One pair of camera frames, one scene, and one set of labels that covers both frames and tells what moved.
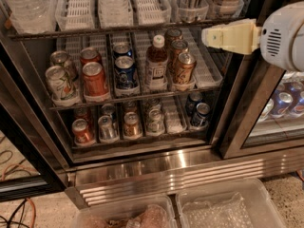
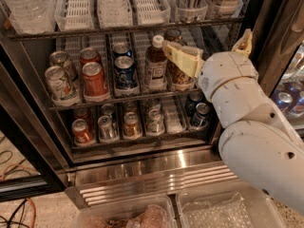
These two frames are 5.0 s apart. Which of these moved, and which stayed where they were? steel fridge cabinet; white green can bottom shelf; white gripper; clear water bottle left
Moved: white gripper
Stayed: steel fridge cabinet; white green can bottom shelf; clear water bottle left
